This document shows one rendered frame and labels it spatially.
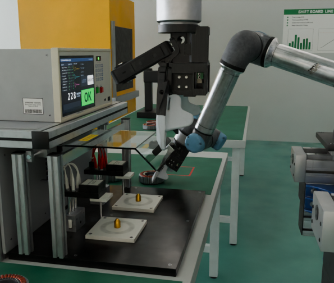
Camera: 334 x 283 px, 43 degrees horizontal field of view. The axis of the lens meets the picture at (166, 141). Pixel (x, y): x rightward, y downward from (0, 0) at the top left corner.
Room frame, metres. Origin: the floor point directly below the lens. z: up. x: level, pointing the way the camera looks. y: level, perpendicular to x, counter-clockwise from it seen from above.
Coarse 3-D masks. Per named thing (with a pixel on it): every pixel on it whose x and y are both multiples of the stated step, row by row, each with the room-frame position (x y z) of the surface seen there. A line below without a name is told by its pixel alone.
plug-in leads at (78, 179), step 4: (68, 164) 1.24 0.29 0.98; (72, 164) 1.26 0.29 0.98; (64, 168) 1.25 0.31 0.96; (76, 168) 1.26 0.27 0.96; (72, 176) 1.23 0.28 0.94; (76, 176) 1.26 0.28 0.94; (72, 180) 1.23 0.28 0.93; (76, 180) 1.25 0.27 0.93; (80, 180) 1.28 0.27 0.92; (68, 184) 1.25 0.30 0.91; (72, 184) 1.23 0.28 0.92; (76, 184) 1.25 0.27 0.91; (68, 188) 1.25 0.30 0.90; (72, 188) 1.23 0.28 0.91; (76, 188) 1.25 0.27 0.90
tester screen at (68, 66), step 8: (64, 64) 1.22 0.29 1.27; (72, 64) 1.27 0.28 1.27; (80, 64) 1.33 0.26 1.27; (88, 64) 1.39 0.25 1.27; (64, 72) 1.21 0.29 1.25; (72, 72) 1.27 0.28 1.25; (80, 72) 1.33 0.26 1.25; (88, 72) 1.39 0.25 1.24; (64, 80) 1.21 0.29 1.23; (72, 80) 1.27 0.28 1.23; (80, 80) 1.32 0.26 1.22; (64, 88) 1.21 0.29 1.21; (72, 88) 1.26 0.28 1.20; (80, 88) 1.32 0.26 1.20; (88, 88) 1.38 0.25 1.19; (64, 96) 1.21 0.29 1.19; (80, 96) 1.32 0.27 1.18; (80, 104) 1.32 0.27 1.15; (88, 104) 1.38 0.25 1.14; (64, 112) 1.20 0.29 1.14
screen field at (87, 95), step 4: (92, 88) 1.42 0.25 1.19; (84, 92) 1.35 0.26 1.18; (88, 92) 1.38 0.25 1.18; (92, 92) 1.41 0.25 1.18; (84, 96) 1.35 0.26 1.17; (88, 96) 1.38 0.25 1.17; (92, 96) 1.41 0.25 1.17; (84, 100) 1.35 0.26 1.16; (88, 100) 1.38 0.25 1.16; (92, 100) 1.41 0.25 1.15; (84, 104) 1.35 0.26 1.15
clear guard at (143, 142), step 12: (96, 132) 1.31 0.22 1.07; (108, 132) 1.31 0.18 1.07; (120, 132) 1.31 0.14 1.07; (132, 132) 1.31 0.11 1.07; (144, 132) 1.31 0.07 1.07; (156, 132) 1.31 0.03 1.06; (60, 144) 1.13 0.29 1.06; (72, 144) 1.12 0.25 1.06; (84, 144) 1.12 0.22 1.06; (96, 144) 1.12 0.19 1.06; (108, 144) 1.12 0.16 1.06; (120, 144) 1.12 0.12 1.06; (132, 144) 1.12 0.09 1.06; (144, 144) 1.15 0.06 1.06; (156, 144) 1.22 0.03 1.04; (168, 144) 1.31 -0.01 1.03; (144, 156) 1.08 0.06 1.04; (156, 156) 1.15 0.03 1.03; (168, 156) 1.22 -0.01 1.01; (156, 168) 1.08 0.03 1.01
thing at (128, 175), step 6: (114, 162) 1.49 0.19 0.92; (120, 162) 1.49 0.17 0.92; (126, 162) 1.49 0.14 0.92; (90, 168) 1.49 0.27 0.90; (96, 168) 1.48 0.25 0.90; (108, 168) 1.46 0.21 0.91; (114, 168) 1.46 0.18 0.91; (120, 168) 1.45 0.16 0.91; (126, 168) 1.49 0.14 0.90; (90, 174) 1.47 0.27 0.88; (96, 174) 1.47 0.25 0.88; (102, 174) 1.46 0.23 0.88; (108, 174) 1.46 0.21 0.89; (114, 174) 1.45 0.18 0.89; (120, 174) 1.45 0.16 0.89; (126, 174) 1.47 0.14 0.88; (132, 174) 1.48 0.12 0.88
